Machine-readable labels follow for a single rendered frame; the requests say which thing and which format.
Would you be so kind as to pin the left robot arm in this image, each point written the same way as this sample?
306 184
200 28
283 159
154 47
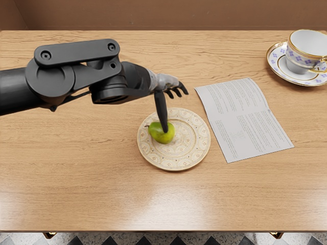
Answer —
56 76

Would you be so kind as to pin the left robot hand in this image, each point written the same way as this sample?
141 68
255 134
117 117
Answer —
163 82

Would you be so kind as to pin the beige patterned plate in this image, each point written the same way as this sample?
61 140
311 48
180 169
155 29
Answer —
184 145

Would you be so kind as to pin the green pear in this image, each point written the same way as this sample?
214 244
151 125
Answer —
158 134

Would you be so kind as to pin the open printed booklet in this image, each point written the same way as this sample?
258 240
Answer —
242 120

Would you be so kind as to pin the white floral teacup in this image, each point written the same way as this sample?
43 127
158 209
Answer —
304 51

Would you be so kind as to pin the white floral saucer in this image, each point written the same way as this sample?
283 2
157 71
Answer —
277 60

